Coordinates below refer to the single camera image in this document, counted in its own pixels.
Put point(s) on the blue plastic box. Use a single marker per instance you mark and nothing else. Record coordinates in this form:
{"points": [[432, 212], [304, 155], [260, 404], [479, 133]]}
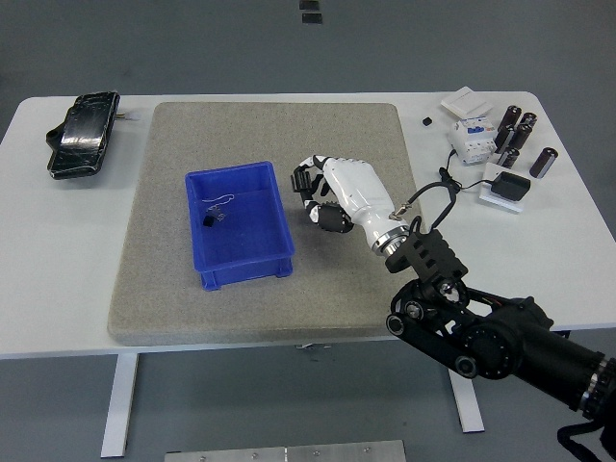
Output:
{"points": [[245, 231]]}

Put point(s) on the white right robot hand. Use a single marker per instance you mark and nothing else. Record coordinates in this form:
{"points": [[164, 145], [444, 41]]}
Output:
{"points": [[356, 187]]}

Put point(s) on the small black nut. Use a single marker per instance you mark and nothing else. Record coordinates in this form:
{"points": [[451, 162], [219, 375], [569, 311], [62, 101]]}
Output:
{"points": [[208, 222]]}

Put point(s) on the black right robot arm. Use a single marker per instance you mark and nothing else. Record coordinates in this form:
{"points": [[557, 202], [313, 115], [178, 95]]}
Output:
{"points": [[500, 341]]}

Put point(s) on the white table leg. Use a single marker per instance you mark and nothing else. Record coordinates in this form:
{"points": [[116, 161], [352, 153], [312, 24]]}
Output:
{"points": [[118, 404], [468, 404]]}

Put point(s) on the white wall switch plate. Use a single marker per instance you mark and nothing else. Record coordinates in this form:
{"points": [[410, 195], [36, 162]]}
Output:
{"points": [[464, 102]]}

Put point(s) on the small black cube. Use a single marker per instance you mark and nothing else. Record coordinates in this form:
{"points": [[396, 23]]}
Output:
{"points": [[426, 121]]}

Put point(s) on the black power adapter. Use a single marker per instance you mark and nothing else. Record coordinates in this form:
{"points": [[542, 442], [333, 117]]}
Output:
{"points": [[511, 186]]}

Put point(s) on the black wrapped device case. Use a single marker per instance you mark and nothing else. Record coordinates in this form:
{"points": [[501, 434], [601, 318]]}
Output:
{"points": [[84, 132]]}

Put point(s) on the metal table bracket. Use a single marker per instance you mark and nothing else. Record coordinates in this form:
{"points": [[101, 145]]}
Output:
{"points": [[313, 345]]}

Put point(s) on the grey-brown foam mat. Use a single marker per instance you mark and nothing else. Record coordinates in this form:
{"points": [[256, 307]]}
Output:
{"points": [[269, 135]]}

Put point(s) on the white left table leg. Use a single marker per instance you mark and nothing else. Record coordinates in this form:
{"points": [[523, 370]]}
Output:
{"points": [[118, 404]]}

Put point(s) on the dark cylindrical capacitor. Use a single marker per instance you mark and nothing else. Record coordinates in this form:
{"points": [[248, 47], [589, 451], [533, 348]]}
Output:
{"points": [[504, 138], [544, 162], [511, 117], [528, 121], [521, 138], [509, 158]]}

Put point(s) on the white right table leg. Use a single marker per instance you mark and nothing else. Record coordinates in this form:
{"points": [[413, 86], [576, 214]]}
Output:
{"points": [[468, 404]]}

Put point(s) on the white circuit breaker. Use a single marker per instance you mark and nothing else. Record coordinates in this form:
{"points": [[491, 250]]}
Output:
{"points": [[472, 139]]}

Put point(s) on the black floor socket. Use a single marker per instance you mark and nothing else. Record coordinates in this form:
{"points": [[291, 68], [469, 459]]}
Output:
{"points": [[309, 4], [312, 18]]}

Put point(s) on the grey metal plate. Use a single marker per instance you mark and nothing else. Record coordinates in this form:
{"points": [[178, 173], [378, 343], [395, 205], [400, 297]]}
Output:
{"points": [[284, 452]]}

